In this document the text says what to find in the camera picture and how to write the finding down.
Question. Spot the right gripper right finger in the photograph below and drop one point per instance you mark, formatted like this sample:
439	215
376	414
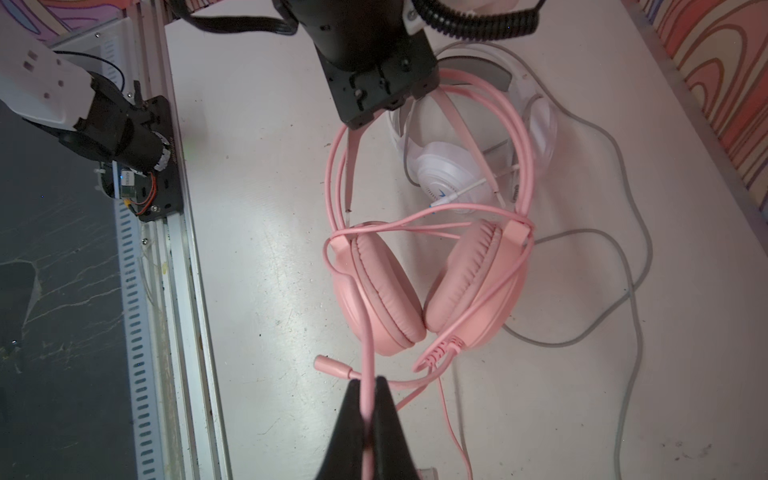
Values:
391	455

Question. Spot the aluminium front rail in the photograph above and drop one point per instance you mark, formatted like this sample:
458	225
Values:
189	411

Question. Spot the white headphones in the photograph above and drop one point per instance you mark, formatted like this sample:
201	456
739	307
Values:
454	149

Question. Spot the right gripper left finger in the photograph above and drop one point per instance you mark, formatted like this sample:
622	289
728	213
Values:
344	454

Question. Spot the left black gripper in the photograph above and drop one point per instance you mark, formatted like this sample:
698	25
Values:
371	62

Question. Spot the white perforated cable duct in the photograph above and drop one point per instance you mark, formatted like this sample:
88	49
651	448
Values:
147	437

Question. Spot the pink headphones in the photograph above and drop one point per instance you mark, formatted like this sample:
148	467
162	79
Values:
476	290

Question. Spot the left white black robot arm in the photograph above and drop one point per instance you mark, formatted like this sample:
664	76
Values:
86	112

